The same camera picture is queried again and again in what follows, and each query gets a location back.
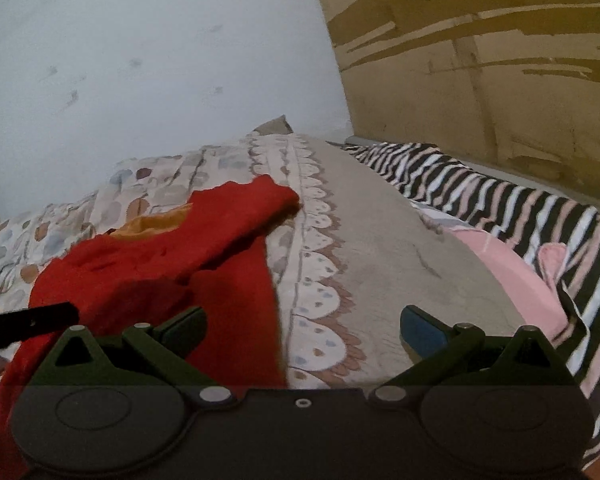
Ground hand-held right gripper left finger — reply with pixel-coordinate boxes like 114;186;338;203
44;306;232;408

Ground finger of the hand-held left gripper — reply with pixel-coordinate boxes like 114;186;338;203
0;302;80;354

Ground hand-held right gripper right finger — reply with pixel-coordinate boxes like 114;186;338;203
369;305;579;404

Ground red garment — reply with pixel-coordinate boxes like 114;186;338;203
0;175;302;480

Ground beige printed bed sheet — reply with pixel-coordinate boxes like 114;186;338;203
0;130;531;392

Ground pink checked blanket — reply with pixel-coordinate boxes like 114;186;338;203
415;204;573;343

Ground orange cloth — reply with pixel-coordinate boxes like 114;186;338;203
111;203;192;237

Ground zebra striped pillow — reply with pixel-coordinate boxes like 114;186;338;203
342;142;600;471

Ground grey-brown pillow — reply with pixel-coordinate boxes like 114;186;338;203
254;115;294;136

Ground brown cardboard sheet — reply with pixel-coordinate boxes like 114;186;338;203
307;0;600;206

